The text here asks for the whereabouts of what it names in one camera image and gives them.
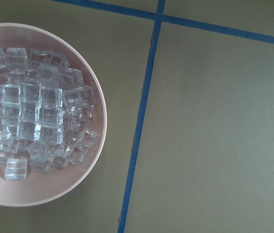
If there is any pink bowl of ice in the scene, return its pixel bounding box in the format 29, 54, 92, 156
0, 23, 107, 207

